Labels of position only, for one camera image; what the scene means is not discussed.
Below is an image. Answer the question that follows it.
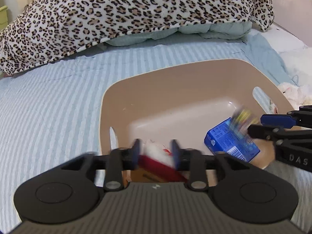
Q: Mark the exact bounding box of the white kitty plush red bow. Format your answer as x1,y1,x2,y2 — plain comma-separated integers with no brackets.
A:
131,140,187,183

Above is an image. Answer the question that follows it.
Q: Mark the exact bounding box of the small black star-printed box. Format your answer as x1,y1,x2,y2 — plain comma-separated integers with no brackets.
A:
230,107,259,139

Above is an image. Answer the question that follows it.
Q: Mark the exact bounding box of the blue tissue pack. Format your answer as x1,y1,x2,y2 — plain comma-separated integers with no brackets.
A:
204,117,260,162

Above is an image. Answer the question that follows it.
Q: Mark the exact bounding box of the white fluffy plush toy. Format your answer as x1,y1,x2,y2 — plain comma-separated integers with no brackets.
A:
278,82,312,110

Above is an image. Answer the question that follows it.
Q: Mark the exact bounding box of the beige plastic storage bin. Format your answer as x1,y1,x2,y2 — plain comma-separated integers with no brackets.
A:
99,59,292,155

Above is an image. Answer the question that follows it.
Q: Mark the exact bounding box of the cartoon rabbit blanket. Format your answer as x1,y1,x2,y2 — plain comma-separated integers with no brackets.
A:
244,25,311,86

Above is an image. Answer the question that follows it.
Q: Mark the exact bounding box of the striped light blue bedsheet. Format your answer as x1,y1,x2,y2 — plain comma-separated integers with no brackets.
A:
0,32,312,234

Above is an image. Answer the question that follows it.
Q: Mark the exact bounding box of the light green folded quilt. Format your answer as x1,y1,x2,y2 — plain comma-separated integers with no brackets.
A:
106,21,252,47

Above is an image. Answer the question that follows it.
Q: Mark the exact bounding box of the leopard print blanket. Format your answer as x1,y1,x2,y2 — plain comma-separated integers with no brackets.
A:
1,0,274,75

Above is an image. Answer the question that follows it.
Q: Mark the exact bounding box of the green plastic storage box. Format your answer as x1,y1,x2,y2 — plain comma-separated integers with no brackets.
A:
0,5,8,30

